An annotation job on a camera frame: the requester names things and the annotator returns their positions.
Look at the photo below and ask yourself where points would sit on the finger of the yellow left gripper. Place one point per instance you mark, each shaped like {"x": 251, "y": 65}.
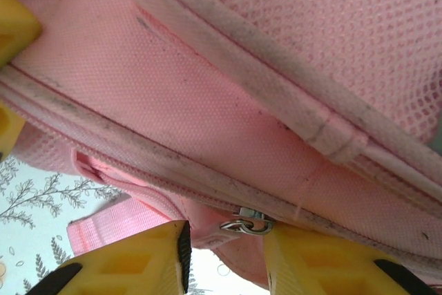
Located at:
{"x": 8, "y": 129}
{"x": 15, "y": 29}

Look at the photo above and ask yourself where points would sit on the floral tablecloth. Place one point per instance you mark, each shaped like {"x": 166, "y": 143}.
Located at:
{"x": 27, "y": 205}

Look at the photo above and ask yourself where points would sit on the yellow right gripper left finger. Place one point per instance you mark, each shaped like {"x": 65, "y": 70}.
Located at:
{"x": 131, "y": 267}

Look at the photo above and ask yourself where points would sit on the pink backpack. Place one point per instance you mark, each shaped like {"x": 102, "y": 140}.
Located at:
{"x": 241, "y": 84}

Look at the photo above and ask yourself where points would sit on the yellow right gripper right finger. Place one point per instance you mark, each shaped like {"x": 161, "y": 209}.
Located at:
{"x": 328, "y": 267}

